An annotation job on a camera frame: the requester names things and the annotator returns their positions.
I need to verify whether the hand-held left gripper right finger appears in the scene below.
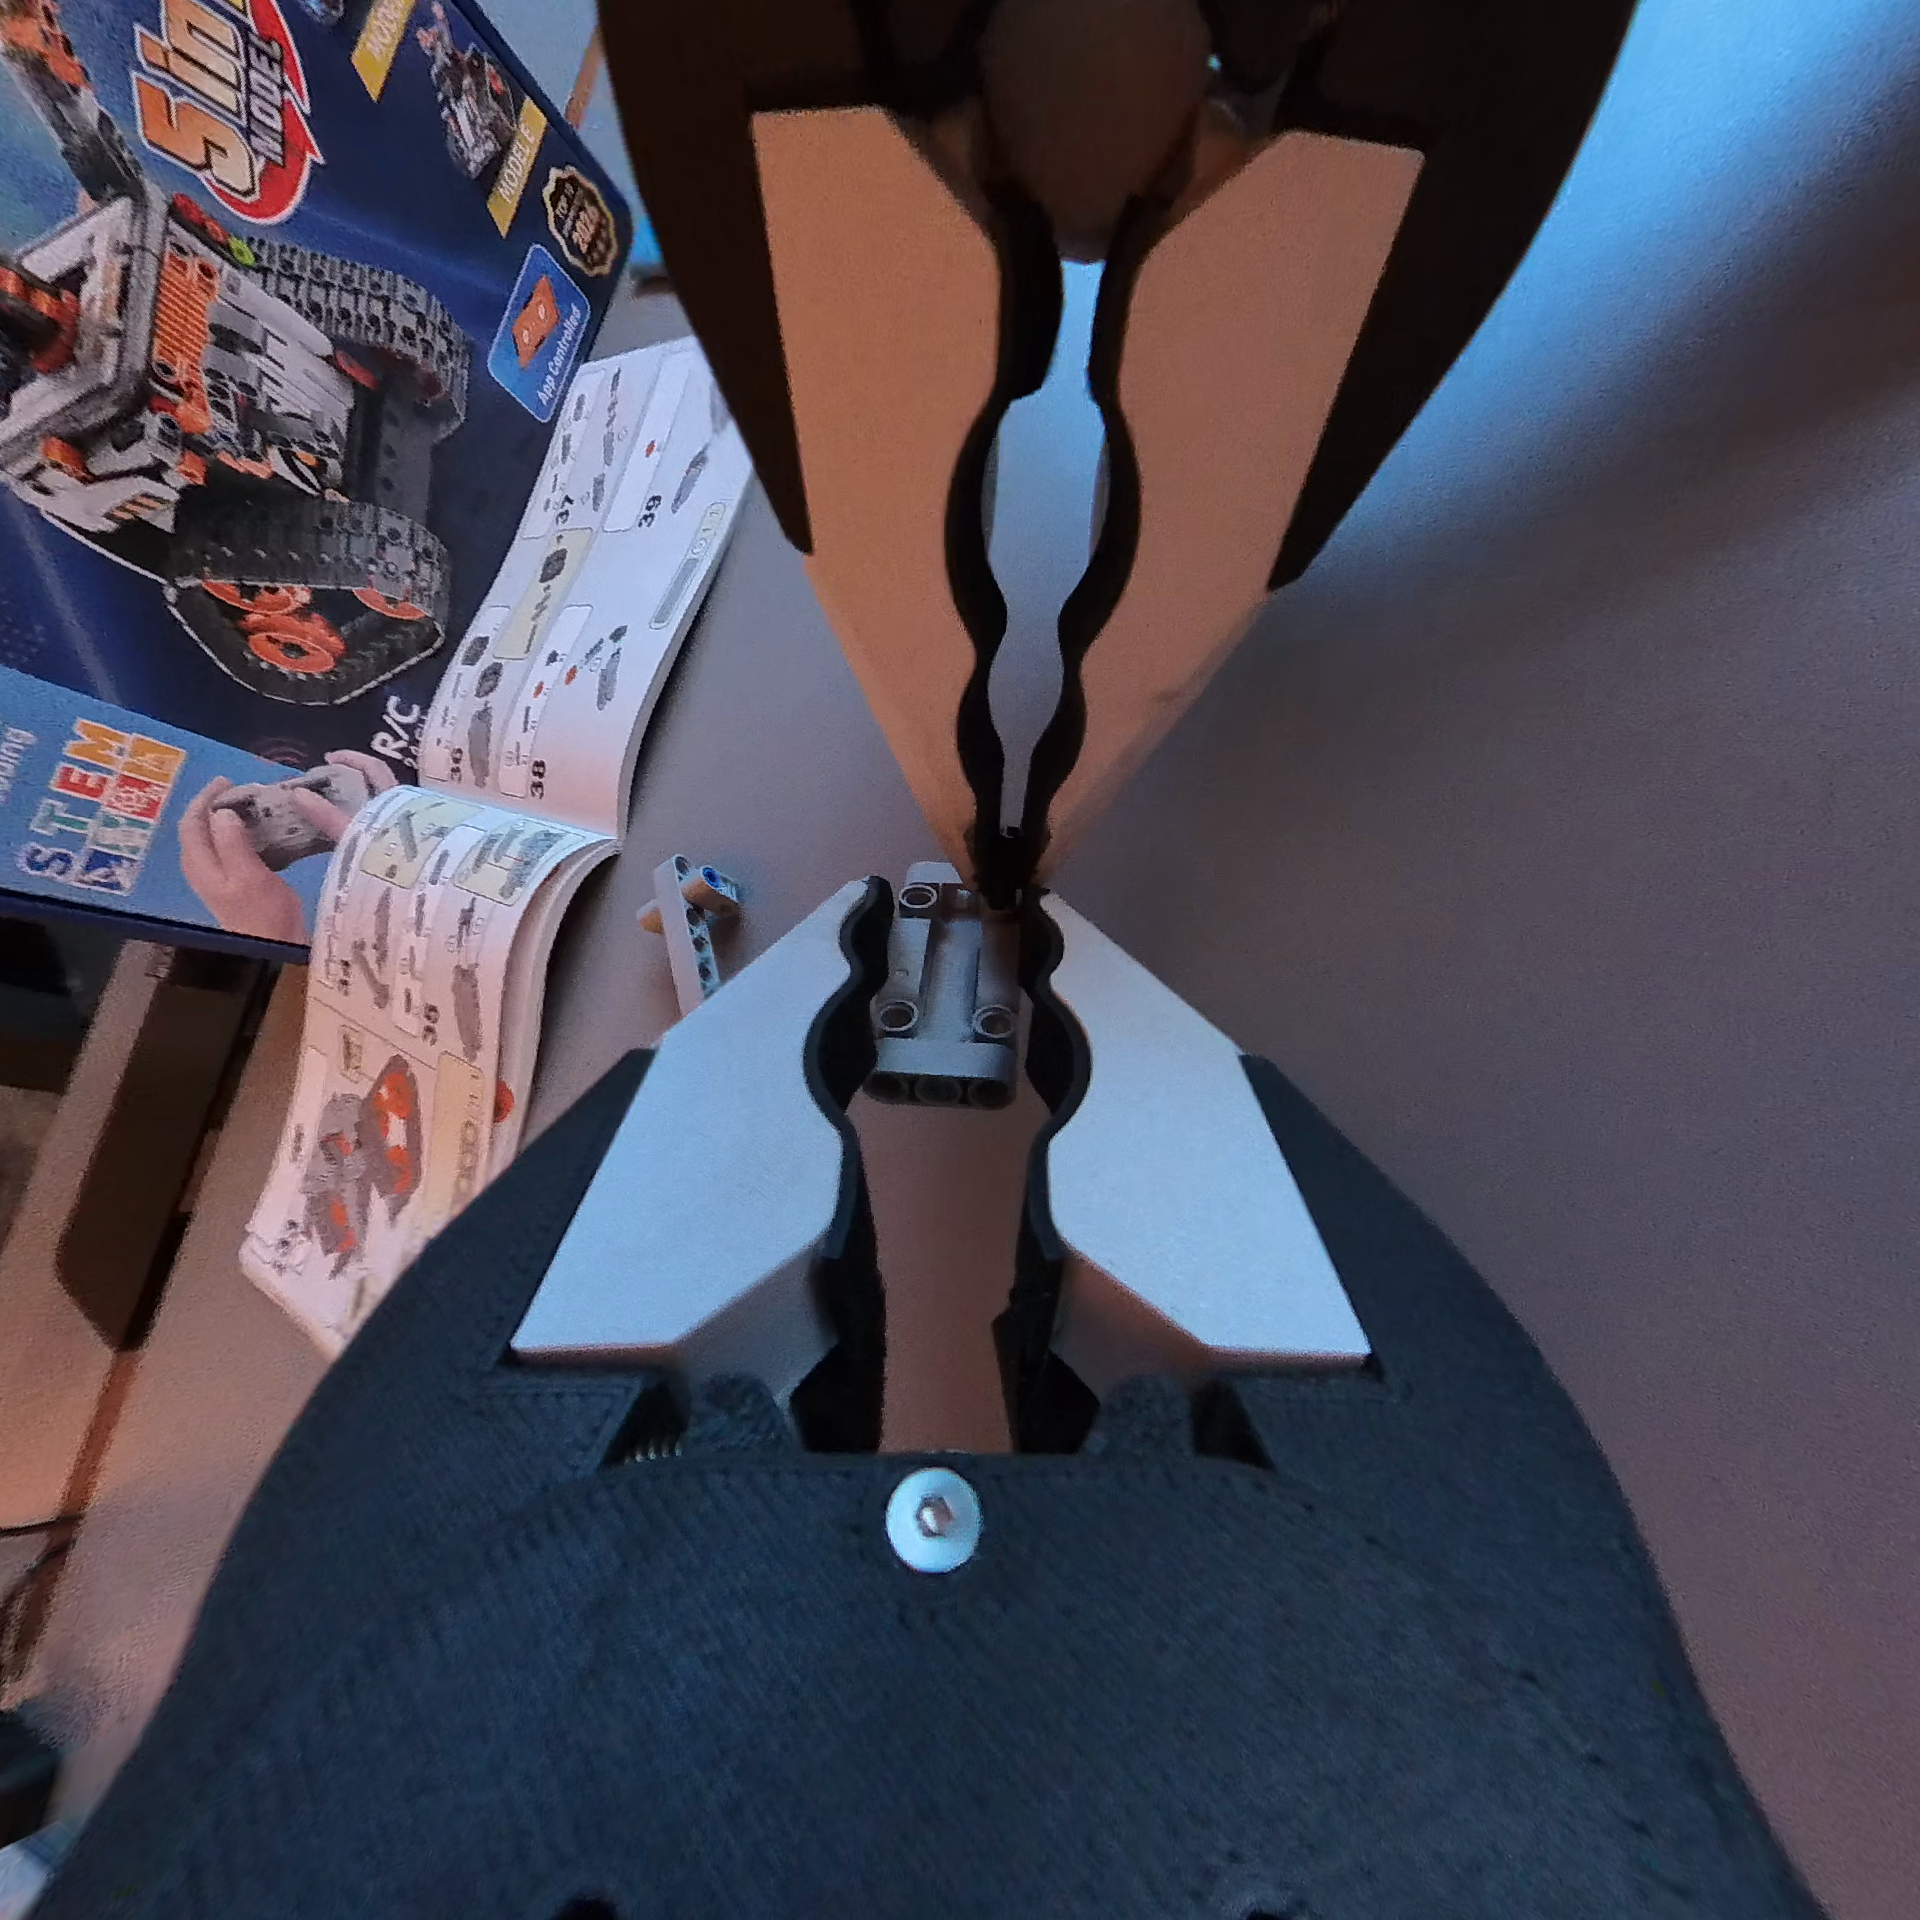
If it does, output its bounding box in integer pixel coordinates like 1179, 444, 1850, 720
992, 887, 1377, 1454

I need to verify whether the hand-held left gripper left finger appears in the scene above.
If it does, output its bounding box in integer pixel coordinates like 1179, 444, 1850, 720
508, 878, 890, 1454

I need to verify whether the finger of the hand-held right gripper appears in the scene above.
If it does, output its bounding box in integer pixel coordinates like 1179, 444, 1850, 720
748, 108, 1066, 887
1019, 129, 1427, 889

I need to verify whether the grey toy block frame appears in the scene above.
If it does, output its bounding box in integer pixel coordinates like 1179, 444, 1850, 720
861, 862, 1037, 1113

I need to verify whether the grey desk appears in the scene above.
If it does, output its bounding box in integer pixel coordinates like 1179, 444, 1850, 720
45, 0, 1920, 1907

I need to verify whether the grey toy beam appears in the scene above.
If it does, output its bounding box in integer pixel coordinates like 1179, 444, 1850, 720
638, 852, 748, 1010

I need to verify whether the instruction booklet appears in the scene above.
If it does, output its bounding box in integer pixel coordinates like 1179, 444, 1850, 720
238, 337, 754, 1364

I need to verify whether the blue toy box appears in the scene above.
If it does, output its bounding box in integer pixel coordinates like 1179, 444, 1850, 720
0, 0, 635, 962

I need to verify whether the black panel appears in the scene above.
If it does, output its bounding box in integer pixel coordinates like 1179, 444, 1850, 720
0, 914, 280, 1353

